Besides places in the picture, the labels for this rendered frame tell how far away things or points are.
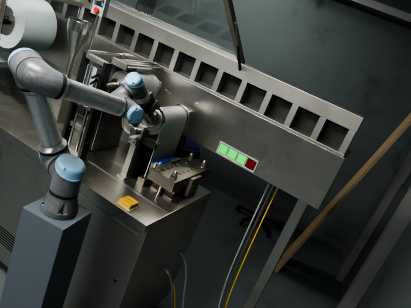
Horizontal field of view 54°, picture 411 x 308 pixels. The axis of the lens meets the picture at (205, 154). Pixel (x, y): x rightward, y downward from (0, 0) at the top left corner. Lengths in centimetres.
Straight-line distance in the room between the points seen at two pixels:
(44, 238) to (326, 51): 334
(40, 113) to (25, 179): 78
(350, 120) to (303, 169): 34
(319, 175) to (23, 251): 141
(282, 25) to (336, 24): 53
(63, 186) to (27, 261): 37
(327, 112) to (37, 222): 140
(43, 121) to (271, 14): 315
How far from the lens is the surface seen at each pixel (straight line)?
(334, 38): 432
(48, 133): 170
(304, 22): 434
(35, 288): 190
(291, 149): 212
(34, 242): 179
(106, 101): 158
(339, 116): 206
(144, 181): 214
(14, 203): 249
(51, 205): 172
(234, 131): 221
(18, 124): 249
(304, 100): 209
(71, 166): 165
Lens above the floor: 187
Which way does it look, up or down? 19 degrees down
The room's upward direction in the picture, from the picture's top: 22 degrees clockwise
